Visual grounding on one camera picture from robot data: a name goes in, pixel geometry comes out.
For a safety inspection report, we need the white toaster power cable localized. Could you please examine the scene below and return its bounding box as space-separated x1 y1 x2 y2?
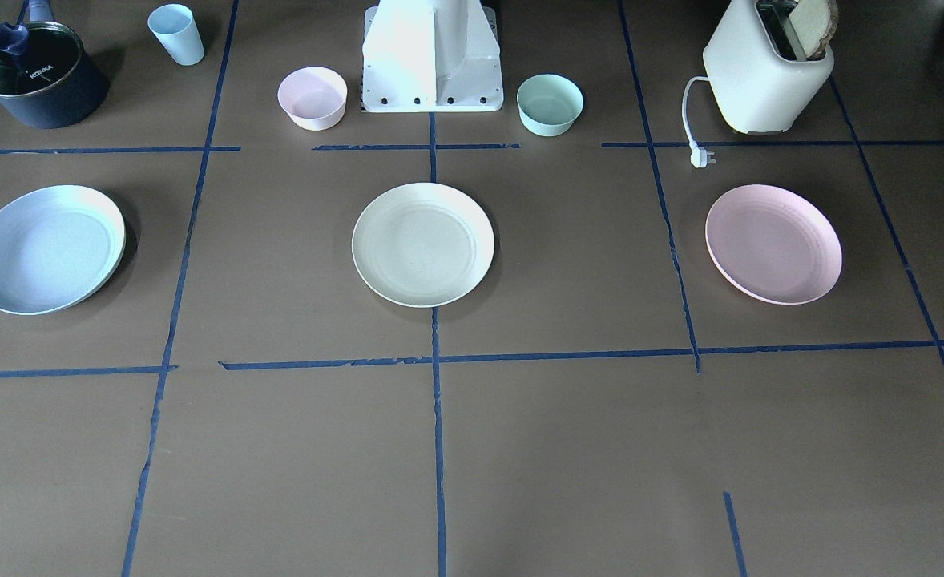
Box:
682 76 717 169

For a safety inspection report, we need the light blue plate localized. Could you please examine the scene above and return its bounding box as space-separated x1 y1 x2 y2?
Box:
0 185 127 317

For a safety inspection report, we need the pink plate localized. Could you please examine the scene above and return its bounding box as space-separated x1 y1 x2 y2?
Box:
705 185 843 305

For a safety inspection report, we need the dark blue saucepan with lid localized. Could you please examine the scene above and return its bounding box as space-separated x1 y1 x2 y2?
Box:
0 1 110 129

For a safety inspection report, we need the cream white plate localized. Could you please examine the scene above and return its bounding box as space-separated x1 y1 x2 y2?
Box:
351 183 495 308

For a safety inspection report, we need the slice of toast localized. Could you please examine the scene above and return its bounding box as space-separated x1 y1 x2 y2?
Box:
788 0 839 61

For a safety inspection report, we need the mint green bowl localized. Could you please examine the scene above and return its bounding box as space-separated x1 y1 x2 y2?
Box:
516 74 585 136

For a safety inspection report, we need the pink bowl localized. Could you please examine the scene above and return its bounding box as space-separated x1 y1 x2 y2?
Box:
277 67 348 131

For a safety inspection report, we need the light blue cup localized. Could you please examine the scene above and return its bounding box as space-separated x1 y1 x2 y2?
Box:
148 3 204 66

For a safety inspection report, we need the cream white toaster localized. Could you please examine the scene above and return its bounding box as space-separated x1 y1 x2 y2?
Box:
703 1 834 135

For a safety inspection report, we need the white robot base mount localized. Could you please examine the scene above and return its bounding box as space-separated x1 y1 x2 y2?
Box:
360 1 504 113

